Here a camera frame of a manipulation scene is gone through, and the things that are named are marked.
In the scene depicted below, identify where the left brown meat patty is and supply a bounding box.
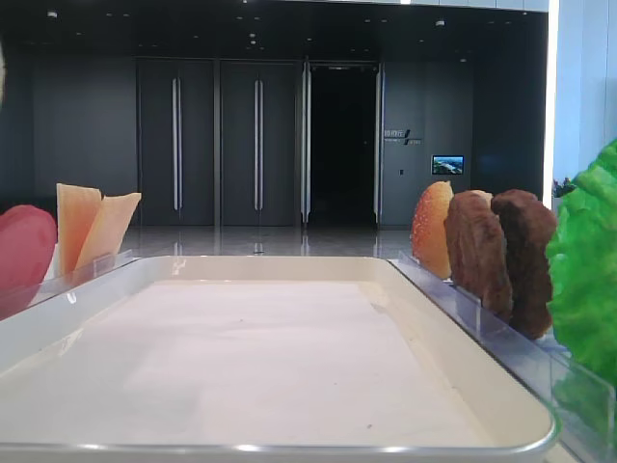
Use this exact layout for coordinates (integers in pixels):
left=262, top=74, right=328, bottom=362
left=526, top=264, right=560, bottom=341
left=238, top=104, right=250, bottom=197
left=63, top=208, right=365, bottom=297
left=444, top=190, right=513, bottom=323

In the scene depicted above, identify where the brown meat patty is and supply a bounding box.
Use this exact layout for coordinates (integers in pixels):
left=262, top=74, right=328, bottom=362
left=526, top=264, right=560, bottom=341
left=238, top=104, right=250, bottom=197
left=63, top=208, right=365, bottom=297
left=491, top=189, right=557, bottom=340
left=444, top=190, right=513, bottom=323

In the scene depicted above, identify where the right orange cheese slice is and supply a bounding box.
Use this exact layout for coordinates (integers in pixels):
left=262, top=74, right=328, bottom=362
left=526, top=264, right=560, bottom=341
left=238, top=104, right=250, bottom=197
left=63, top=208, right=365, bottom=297
left=75, top=193, right=142, bottom=269

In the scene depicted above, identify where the orange cheese slice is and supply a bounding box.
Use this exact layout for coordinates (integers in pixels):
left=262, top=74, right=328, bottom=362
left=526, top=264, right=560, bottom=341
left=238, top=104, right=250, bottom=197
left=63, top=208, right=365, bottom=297
left=56, top=183, right=102, bottom=275
left=75, top=193, right=142, bottom=269

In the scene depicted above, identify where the right brown meat patty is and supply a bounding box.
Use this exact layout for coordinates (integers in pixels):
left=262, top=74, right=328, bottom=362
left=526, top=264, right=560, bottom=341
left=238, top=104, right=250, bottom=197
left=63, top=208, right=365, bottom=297
left=491, top=189, right=557, bottom=340

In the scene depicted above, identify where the left orange cheese slice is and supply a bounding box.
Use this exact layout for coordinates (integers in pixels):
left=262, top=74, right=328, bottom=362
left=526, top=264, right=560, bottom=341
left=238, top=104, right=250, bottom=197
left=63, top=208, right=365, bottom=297
left=56, top=183, right=102, bottom=275

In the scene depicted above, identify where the green lettuce leaf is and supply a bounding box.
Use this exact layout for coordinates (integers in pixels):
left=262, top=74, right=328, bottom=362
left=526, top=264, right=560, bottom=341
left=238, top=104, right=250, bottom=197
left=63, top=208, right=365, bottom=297
left=546, top=142, right=616, bottom=385

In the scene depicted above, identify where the open glass door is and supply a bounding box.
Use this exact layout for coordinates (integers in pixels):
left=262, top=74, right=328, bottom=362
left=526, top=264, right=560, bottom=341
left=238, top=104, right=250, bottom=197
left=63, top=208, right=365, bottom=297
left=301, top=58, right=311, bottom=227

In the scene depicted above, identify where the middle dark double door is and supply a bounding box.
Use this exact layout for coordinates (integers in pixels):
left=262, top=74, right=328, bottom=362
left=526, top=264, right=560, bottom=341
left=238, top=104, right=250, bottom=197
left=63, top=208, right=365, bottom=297
left=221, top=62, right=297, bottom=227

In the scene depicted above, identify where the dark double door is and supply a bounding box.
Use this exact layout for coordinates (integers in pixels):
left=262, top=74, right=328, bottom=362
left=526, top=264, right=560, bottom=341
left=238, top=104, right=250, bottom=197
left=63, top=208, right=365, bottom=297
left=138, top=60, right=214, bottom=226
left=221, top=62, right=297, bottom=227

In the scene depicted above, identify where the pale bun bottom half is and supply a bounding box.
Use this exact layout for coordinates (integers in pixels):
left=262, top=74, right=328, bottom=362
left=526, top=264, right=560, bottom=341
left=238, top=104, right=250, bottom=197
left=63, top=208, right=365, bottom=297
left=469, top=190, right=493, bottom=202

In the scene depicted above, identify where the white rectangular tray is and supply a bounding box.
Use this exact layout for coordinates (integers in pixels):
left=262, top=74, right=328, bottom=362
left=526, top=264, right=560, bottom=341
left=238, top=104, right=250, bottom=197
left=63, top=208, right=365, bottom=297
left=1, top=257, right=560, bottom=462

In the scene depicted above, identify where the left dark double door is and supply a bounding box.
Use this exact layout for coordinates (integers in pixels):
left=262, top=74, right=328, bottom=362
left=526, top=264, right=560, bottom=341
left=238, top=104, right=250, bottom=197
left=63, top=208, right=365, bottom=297
left=138, top=60, right=214, bottom=226

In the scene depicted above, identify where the wall sign with lettering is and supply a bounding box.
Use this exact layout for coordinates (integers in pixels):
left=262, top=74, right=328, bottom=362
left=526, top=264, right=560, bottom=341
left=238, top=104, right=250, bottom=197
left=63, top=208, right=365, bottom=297
left=383, top=129, right=423, bottom=146

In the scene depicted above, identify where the wall mounted display screen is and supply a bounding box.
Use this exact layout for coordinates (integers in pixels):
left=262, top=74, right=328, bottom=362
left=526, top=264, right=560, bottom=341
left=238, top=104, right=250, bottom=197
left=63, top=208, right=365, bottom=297
left=431, top=155, right=465, bottom=176

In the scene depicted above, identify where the left long clear rail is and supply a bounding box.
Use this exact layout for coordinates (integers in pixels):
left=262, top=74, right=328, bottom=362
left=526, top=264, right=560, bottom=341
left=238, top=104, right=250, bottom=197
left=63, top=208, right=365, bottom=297
left=1, top=250, right=136, bottom=320

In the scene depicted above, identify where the long clear rail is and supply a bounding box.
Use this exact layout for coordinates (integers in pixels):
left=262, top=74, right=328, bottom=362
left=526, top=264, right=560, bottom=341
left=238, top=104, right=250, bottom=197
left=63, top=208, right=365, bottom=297
left=1, top=250, right=136, bottom=320
left=390, top=253, right=616, bottom=462

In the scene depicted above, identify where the right long clear rail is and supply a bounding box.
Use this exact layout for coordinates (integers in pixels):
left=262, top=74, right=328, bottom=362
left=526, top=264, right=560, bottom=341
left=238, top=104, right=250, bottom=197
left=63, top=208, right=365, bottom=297
left=390, top=253, right=616, bottom=462

